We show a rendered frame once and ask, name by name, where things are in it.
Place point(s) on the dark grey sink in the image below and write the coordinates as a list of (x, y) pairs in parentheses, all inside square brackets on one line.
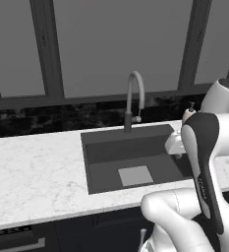
[(125, 154)]

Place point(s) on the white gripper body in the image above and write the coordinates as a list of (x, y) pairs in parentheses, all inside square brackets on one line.
[(175, 144)]

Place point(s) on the white soap dispenser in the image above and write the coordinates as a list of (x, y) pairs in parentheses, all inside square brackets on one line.
[(188, 114)]

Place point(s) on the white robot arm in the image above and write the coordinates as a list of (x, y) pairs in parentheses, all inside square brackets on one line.
[(171, 210)]

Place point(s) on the dark framed window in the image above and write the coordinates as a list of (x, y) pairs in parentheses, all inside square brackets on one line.
[(53, 65)]

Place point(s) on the dark dishwasher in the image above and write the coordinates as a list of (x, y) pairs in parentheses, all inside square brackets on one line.
[(17, 234)]

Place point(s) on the dark blue cupboard door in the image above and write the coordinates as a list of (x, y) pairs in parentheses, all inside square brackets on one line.
[(103, 233)]

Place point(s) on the grey curved tap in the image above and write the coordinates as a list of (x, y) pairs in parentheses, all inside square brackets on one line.
[(129, 108)]

